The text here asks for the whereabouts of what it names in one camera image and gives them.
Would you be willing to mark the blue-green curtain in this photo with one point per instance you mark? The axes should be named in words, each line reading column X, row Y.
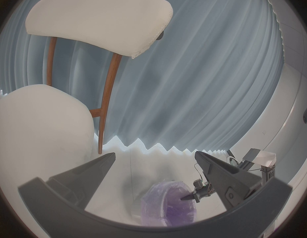
column 193, row 71

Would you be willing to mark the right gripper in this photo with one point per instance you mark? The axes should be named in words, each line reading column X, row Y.
column 201, row 195

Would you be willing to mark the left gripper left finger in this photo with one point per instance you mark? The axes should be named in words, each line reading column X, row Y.
column 76, row 182

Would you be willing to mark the white trash bin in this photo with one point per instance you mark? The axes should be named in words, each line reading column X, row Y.
column 153, row 207

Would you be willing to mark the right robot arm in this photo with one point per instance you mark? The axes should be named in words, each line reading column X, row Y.
column 265, row 157

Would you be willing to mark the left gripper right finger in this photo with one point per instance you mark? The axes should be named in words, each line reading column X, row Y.
column 227, row 182

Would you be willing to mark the wooden chair with cream cushions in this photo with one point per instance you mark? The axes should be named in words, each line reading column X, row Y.
column 39, row 123

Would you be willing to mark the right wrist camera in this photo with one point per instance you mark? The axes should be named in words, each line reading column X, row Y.
column 197, row 183

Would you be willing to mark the purple plastic bag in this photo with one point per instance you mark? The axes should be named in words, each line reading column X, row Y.
column 180, row 209

